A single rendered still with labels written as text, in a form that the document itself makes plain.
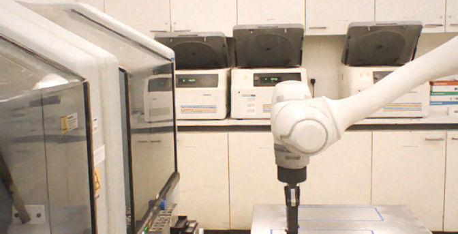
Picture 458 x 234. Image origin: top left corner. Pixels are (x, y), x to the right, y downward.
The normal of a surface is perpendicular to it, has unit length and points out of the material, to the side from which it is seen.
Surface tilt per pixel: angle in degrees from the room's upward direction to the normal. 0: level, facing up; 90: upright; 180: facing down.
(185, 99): 90
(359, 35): 142
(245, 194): 90
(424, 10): 90
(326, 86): 90
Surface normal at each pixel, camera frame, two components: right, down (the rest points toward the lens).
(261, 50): -0.02, 0.86
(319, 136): -0.18, 0.18
